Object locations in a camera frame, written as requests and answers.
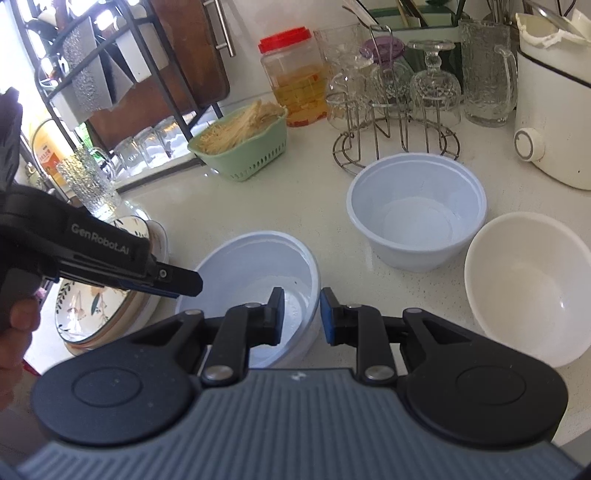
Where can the white chopsticks bundle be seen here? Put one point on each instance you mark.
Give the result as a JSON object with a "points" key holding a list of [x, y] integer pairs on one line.
{"points": [[358, 11]]}

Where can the pile of pale dried strips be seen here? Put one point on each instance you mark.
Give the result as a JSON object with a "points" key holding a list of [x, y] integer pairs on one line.
{"points": [[240, 124]]}

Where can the white electric cooking pot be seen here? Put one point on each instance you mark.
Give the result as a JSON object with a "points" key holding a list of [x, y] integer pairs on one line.
{"points": [[554, 110]]}

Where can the cut glass goblet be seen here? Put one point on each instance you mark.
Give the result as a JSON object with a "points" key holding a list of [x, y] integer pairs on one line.
{"points": [[434, 81]]}

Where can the person's left hand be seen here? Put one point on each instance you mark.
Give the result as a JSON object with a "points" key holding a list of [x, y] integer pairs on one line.
{"points": [[21, 323]]}

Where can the yellow detergent bottle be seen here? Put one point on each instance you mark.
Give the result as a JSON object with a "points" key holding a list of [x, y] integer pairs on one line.
{"points": [[46, 157]]}

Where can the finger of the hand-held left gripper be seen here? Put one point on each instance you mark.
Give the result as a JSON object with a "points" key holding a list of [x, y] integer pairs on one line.
{"points": [[180, 281]]}

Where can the brown wooden cutting board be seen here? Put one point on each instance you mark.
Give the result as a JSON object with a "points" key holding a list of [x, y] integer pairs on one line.
{"points": [[184, 60]]}

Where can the hammered steel cleaver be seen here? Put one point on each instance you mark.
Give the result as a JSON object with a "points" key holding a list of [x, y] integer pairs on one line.
{"points": [[81, 78]]}

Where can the textured glass pitcher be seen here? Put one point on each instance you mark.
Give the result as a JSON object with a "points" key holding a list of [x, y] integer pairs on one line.
{"points": [[487, 74]]}

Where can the green plastic basket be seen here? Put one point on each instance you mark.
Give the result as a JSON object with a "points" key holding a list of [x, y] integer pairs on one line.
{"points": [[249, 157]]}

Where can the clear upturned glass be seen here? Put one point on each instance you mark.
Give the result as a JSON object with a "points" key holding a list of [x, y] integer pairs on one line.
{"points": [[390, 78], [346, 99]]}

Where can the large pink flower plate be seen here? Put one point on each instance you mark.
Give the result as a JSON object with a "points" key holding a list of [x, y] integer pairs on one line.
{"points": [[162, 242]]}

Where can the green white utensil holder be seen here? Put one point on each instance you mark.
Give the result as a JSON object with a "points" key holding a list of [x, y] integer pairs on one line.
{"points": [[392, 22]]}

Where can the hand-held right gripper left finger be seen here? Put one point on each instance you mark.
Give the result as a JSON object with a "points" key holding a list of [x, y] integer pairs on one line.
{"points": [[276, 318]]}

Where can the tall clear tumbler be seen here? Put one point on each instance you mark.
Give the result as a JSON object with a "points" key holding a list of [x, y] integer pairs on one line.
{"points": [[339, 44]]}

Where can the pale blue plastic bowl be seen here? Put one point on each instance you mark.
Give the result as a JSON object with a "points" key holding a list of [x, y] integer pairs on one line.
{"points": [[258, 263], [415, 217]]}

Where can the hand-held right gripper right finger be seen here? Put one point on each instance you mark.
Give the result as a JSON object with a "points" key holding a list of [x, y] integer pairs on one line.
{"points": [[327, 318]]}

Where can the red lid plastic jar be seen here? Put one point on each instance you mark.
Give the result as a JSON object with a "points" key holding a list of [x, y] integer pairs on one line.
{"points": [[295, 83]]}

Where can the brown chopsticks bundle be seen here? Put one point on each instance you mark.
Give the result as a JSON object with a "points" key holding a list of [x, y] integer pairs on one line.
{"points": [[408, 11]]}

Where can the white ceramic bowl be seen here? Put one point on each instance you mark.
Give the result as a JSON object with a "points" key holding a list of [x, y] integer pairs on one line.
{"points": [[531, 288]]}

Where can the beaded textured glass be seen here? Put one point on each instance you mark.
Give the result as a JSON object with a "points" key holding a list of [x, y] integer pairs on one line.
{"points": [[90, 184]]}

